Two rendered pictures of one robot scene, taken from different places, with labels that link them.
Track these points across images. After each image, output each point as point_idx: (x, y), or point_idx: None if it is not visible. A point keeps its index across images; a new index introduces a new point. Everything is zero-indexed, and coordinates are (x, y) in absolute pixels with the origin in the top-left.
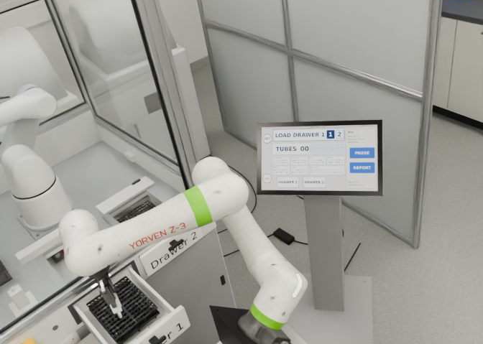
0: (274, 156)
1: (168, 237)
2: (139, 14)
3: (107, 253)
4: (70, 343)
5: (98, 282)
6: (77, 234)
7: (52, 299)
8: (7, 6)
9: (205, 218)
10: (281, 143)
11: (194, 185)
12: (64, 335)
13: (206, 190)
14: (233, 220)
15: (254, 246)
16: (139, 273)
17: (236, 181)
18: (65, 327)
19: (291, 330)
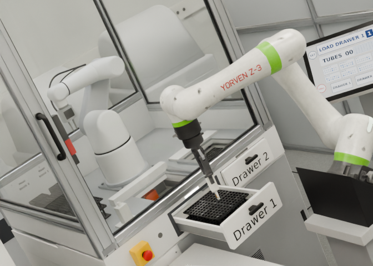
0: (323, 68)
1: (249, 81)
2: None
3: (205, 94)
4: (175, 256)
5: (196, 151)
6: (179, 90)
7: (154, 205)
8: None
9: (275, 60)
10: (326, 54)
11: (256, 105)
12: (168, 246)
13: (271, 40)
14: (298, 86)
15: (322, 110)
16: None
17: (293, 30)
18: (167, 236)
19: None
